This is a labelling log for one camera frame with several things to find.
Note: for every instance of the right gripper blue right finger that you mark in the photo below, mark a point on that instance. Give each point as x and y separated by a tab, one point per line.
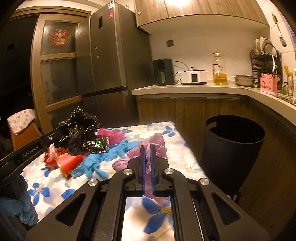
160	186

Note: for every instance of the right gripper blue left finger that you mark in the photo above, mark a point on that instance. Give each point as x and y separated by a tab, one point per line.
136	186

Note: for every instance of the blue rubber glove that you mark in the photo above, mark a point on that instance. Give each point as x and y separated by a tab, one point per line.
91	163

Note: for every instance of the black plastic bag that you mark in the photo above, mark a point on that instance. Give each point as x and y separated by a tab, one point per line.
78	134

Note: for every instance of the red white plastic bag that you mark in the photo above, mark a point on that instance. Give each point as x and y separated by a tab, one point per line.
52	154

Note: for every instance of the black trash bin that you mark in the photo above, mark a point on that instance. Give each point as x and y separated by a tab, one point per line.
230	150

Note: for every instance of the orange chair with cloth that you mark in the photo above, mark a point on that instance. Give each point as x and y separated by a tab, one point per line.
23	128

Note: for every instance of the blue floral tablecloth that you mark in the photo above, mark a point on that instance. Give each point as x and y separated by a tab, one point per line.
145	218

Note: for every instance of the magenta crumpled wrapper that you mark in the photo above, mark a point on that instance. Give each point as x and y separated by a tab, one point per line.
115	137

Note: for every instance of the white rice cooker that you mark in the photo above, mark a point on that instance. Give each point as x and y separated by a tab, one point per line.
194	77

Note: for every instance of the black air fryer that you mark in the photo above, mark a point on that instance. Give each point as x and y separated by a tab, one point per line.
163	71

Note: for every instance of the wooden glass door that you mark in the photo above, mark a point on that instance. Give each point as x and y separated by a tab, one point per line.
54	77

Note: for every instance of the cooking oil bottle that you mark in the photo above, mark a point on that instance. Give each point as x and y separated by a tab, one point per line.
219	70

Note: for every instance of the wooden lower cabinets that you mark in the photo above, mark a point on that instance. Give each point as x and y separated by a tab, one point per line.
268	194

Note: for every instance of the steel mixing bowl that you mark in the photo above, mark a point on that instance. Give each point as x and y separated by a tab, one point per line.
244	80

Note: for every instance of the dark grey refrigerator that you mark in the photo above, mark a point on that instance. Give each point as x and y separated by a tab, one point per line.
113	58

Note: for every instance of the pink utensil holder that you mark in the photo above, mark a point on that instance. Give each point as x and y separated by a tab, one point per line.
268	82

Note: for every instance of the black dish rack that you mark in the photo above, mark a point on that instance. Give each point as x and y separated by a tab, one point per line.
265	59

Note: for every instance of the wooden upper cabinet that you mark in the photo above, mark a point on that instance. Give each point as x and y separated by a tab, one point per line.
151	11

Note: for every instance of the beer can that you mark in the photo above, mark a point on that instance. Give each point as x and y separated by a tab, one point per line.
290	86

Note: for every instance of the hanging spatula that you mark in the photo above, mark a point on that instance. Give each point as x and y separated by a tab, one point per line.
283	42

